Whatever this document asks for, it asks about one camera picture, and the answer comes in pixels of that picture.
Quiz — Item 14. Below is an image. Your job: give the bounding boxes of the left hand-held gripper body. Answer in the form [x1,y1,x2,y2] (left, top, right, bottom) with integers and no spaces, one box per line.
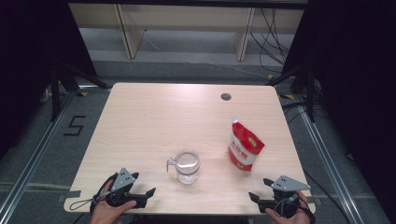
[106,167,148,209]

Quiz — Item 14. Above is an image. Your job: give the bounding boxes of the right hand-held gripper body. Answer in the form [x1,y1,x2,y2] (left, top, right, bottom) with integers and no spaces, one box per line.
[260,175,312,218]

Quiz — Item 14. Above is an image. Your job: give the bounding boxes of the red and white sugar bag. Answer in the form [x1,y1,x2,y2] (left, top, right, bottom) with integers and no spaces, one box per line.
[227,116,266,173]

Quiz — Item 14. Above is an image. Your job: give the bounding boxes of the clear glass jar with lid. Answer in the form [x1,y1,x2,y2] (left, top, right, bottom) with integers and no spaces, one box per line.
[166,149,201,186]

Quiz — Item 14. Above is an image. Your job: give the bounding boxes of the person's right hand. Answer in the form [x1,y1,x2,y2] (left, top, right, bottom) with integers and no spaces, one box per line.
[264,190,312,224]

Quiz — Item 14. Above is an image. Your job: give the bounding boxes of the person's left hand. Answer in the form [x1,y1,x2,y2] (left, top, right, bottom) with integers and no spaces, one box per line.
[90,180,137,224]

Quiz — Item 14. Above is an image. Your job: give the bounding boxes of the black metal stand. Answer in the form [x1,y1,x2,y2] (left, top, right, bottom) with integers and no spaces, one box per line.
[265,63,317,123]
[49,62,111,122]

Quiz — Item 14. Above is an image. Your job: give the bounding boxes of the dark curtain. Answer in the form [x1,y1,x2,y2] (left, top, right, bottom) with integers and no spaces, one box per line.
[281,0,396,224]
[0,0,97,160]

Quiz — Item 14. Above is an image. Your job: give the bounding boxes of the light wooden shelf unit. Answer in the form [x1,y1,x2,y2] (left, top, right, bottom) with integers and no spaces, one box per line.
[68,3,304,62]

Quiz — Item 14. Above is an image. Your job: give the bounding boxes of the black floor cable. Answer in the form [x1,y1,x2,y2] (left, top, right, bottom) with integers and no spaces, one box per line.
[303,171,353,224]

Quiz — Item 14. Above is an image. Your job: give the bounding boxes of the black left gripper wrist strap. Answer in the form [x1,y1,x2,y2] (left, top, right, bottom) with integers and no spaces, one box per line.
[68,176,110,216]

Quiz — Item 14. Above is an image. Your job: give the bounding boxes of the metal floor rail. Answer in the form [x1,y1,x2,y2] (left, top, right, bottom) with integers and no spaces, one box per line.
[0,90,76,218]
[293,92,365,224]

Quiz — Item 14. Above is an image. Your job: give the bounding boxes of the thin white floor cable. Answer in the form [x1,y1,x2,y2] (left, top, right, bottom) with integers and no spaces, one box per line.
[143,29,270,80]

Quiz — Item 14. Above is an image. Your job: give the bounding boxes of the bundle of black cables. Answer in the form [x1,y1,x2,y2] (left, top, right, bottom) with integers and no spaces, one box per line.
[250,8,292,74]

